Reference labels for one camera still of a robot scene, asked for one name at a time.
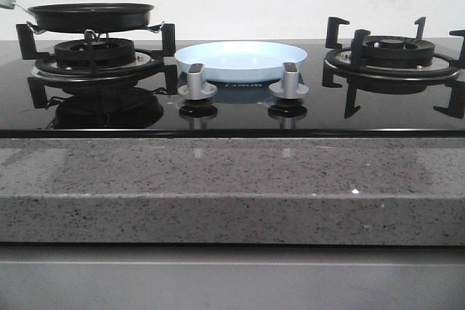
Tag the light blue plate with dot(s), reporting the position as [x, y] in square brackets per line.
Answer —
[240, 61]

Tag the black frying pan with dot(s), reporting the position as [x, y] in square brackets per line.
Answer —
[99, 17]

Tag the black glass gas hob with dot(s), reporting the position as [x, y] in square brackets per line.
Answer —
[338, 105]

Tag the left silver stove knob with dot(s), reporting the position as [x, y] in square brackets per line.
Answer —
[197, 87]

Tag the silver stove knob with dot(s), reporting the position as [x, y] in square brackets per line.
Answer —
[197, 87]
[289, 87]

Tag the right silver stove knob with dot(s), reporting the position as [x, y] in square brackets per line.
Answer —
[289, 87]

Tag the left black pan support grate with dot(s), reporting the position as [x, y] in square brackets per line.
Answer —
[25, 45]

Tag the black pan support grate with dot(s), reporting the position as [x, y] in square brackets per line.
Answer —
[25, 45]
[455, 107]

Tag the right black pan support grate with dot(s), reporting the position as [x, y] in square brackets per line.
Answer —
[455, 107]

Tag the left black gas burner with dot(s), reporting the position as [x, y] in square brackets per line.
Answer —
[89, 61]

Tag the black gas burner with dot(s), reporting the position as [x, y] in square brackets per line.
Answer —
[89, 61]
[393, 58]

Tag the right black gas burner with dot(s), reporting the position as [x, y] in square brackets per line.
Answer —
[393, 58]

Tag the grey cabinet drawer front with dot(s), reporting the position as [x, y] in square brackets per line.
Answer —
[99, 277]

